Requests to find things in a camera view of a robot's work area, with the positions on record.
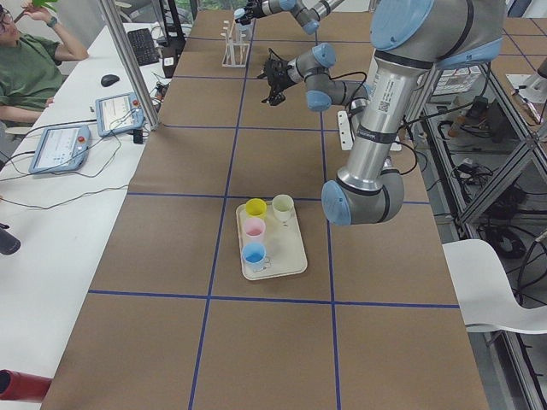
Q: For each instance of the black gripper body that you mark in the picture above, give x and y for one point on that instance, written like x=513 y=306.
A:
x=252 y=9
x=280 y=73

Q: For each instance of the blue ikea cup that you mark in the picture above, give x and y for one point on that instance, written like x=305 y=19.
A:
x=254 y=256
x=243 y=24

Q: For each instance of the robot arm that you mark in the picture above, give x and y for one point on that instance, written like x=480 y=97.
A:
x=409 y=38
x=309 y=19

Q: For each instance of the pale green ikea cup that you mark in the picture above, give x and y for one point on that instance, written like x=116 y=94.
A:
x=282 y=207

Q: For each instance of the yellow ikea cup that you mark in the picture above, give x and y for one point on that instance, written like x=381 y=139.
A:
x=256 y=207

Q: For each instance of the pink ikea cup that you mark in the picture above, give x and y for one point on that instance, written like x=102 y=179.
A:
x=254 y=229

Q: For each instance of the black keyboard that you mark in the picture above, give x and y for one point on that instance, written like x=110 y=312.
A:
x=143 y=46

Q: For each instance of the far teach pendant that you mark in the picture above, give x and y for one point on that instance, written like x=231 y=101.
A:
x=118 y=114

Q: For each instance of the teach pendant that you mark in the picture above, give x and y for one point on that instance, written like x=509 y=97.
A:
x=118 y=114
x=61 y=149

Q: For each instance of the black computer mouse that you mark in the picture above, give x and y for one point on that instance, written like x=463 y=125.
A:
x=109 y=79

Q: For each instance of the beige plastic tray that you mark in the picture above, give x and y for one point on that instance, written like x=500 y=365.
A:
x=283 y=242

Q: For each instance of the near teach pendant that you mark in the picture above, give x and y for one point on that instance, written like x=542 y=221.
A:
x=61 y=149

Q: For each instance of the person in green shirt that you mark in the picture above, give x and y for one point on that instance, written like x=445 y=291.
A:
x=30 y=77

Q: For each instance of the white chair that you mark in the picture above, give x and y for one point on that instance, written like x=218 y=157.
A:
x=483 y=291

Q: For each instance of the red bottle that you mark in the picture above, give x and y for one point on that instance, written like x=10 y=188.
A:
x=20 y=386

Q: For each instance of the white wire cup rack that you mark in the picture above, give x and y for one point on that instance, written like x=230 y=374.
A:
x=237 y=44

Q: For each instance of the aluminium frame post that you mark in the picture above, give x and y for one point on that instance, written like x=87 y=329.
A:
x=128 y=60

